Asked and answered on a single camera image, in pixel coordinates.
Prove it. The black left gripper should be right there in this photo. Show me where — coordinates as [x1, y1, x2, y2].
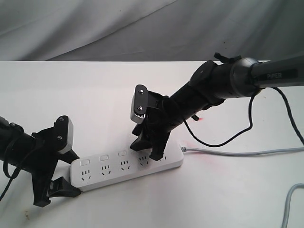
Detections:
[30, 127, 80, 207]

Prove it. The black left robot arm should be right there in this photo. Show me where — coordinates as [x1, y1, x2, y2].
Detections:
[0, 115, 81, 208]

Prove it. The white five-outlet power strip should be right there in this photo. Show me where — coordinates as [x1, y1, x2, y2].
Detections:
[70, 142, 184, 192]

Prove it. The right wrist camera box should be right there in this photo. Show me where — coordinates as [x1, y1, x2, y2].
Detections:
[130, 85, 148, 124]

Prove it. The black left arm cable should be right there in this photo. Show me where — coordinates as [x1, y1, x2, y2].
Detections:
[0, 123, 48, 200]

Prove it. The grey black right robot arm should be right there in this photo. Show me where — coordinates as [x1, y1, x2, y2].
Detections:
[130, 53, 304, 161]

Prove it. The grey power cable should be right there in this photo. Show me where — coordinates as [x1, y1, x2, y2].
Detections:
[180, 144, 304, 228]

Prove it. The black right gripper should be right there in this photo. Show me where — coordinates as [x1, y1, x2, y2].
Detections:
[130, 91, 170, 161]

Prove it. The grey backdrop cloth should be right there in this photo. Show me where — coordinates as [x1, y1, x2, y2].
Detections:
[0, 0, 304, 61]

